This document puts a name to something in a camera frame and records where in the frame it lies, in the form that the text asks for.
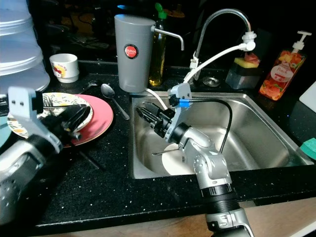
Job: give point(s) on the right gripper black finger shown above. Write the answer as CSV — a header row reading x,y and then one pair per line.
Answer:
x,y
149,111
153,122

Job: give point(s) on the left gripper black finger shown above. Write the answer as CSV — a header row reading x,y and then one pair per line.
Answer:
x,y
69,110
80,119

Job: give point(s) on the floral print plate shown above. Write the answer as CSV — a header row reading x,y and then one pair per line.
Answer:
x,y
59,98

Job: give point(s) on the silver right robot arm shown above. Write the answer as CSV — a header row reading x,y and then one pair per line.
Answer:
x,y
207,168

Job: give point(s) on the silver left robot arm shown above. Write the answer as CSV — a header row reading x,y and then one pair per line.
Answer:
x,y
15,182

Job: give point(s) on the pink plate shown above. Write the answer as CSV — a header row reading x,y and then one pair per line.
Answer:
x,y
101,121

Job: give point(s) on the white printed cup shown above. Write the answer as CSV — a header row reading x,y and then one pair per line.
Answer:
x,y
64,69

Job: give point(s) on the thin dark stick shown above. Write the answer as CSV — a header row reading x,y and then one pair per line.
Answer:
x,y
93,160

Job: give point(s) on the white plate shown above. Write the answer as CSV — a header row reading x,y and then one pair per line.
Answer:
x,y
177,165

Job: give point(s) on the grey water filter canister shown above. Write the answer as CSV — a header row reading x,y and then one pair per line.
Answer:
x,y
133,69

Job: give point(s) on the green capped oil bottle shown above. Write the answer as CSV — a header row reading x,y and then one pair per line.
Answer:
x,y
159,59

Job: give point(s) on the teal plate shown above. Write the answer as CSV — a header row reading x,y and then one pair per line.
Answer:
x,y
4,131

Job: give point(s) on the round metal counter fitting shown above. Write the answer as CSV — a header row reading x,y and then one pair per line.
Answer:
x,y
212,82

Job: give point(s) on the white stacked plastic containers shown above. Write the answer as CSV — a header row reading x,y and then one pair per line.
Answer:
x,y
19,49

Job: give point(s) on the black sponge holder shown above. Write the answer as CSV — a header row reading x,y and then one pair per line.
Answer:
x,y
242,79

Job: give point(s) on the stainless steel sink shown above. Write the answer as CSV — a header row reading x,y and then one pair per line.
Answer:
x,y
261,138

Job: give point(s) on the yellow sponge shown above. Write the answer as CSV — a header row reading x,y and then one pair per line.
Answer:
x,y
242,62

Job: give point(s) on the peach soap pump bottle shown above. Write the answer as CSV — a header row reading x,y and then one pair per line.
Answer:
x,y
279,76

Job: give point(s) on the chrome gooseneck faucet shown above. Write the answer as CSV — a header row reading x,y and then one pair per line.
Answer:
x,y
227,10

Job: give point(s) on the teal cloth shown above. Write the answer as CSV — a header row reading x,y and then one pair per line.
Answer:
x,y
308,149

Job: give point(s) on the white board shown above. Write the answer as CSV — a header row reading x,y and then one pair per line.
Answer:
x,y
310,96

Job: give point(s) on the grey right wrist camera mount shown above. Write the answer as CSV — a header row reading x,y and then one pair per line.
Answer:
x,y
179,94

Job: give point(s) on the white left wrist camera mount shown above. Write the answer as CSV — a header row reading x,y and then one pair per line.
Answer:
x,y
24,106

